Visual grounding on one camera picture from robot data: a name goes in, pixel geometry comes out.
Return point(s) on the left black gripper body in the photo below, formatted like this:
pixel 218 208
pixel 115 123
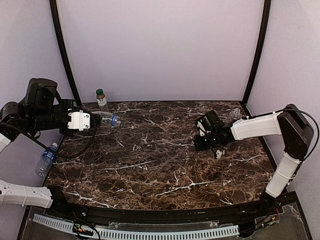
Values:
pixel 95 120

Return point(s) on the white bottle cap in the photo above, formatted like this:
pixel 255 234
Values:
pixel 218 154

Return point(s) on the clear bottle without label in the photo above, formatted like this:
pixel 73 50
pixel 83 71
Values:
pixel 235 114

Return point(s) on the Starbucks bottle green cap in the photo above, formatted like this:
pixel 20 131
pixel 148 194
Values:
pixel 101 100

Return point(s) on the Pepsi bottle blue cap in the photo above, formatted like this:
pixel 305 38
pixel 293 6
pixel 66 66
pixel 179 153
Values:
pixel 109 118

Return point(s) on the small blue label water bottle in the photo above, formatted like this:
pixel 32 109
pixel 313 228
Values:
pixel 46 161

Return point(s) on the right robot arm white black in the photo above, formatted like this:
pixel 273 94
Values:
pixel 290 123

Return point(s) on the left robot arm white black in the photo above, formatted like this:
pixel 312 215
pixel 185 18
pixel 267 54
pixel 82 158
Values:
pixel 41 109

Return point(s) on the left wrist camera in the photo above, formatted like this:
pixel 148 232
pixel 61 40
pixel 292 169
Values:
pixel 80 120

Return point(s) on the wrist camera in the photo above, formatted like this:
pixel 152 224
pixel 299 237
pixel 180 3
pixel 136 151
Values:
pixel 209 122
pixel 80 120

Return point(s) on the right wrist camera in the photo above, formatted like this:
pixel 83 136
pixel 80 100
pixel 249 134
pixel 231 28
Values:
pixel 209 122

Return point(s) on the black front rail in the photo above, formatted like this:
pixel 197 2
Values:
pixel 236 214

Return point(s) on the left black frame post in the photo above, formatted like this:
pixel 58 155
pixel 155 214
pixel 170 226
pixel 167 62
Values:
pixel 63 51

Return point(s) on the black frame post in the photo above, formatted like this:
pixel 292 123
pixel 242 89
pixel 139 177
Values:
pixel 258 51
pixel 63 51

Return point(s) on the white slotted cable duct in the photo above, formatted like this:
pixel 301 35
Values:
pixel 106 233

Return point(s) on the right black frame post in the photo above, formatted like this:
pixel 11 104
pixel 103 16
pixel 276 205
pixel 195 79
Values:
pixel 258 51

